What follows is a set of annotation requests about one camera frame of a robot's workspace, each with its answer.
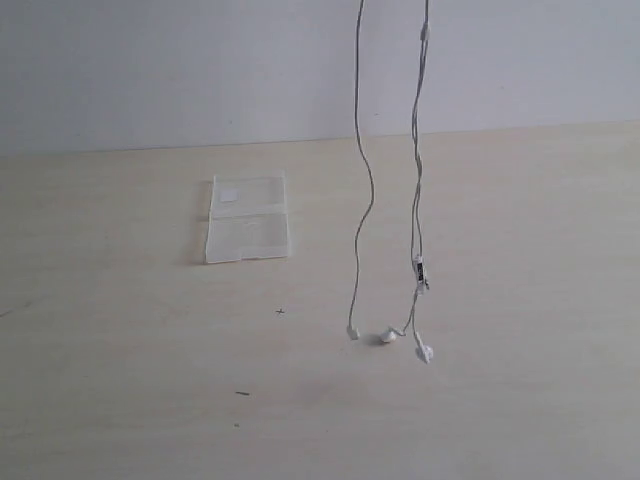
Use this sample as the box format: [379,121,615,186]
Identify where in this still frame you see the white wired earphones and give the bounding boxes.
[346,0,434,364]

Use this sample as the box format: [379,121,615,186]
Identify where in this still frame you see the clear plastic hinged case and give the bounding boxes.
[193,170,291,265]

